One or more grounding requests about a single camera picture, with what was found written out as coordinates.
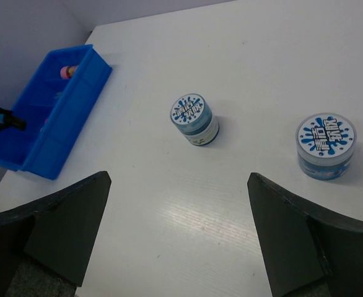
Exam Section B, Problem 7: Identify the blue compartment bin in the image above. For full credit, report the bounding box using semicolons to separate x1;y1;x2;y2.
0;45;112;180

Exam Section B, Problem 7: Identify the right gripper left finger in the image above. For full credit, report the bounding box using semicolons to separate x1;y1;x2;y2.
0;171;112;296

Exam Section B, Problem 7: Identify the pink cap pencil tube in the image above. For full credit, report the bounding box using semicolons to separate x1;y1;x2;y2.
59;65;78;79

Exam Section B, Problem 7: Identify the blue cap black highlighter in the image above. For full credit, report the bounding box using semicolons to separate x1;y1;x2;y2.
0;114;27;131

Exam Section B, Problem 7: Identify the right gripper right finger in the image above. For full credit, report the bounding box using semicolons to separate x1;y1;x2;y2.
247;173;363;296

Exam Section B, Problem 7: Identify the blue paint jar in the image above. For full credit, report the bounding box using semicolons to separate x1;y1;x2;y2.
295;113;357;181
170;93;219;147

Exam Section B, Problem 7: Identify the blue slim pen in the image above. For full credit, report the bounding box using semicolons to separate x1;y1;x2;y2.
54;92;62;99

